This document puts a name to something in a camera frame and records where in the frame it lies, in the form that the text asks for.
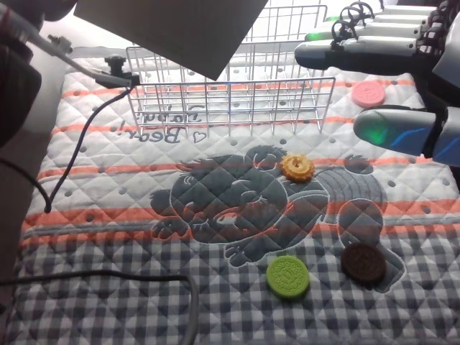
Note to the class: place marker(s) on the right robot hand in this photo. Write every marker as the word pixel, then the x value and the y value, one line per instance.
pixel 377 48

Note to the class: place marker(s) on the pink sandwich cookie toy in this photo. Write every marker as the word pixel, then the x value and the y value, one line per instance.
pixel 368 94

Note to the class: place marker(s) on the brown sandwich cookie toy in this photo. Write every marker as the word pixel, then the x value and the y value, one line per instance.
pixel 363 264

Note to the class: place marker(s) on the green sandwich cookie toy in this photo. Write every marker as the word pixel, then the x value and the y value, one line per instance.
pixel 287 276

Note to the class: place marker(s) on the quilt with bear print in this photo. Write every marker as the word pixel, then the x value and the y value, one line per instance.
pixel 143 251

